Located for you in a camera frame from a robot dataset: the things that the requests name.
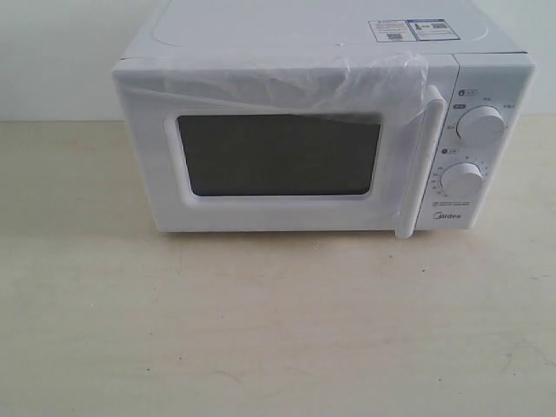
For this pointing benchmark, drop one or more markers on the white microwave door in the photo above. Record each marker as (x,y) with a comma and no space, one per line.
(234,172)

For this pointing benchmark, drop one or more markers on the white microwave oven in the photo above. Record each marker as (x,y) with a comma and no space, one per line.
(493,70)

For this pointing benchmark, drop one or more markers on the gray printed label sticker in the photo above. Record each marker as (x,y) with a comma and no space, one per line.
(412,30)

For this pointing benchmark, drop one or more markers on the lower white control knob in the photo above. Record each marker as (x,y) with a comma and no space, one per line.
(462,180)

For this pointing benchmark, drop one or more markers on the white control knob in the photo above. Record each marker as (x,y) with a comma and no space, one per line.
(462,180)
(482,125)

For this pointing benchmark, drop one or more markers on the upper white control knob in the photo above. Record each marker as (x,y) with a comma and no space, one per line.
(482,125)

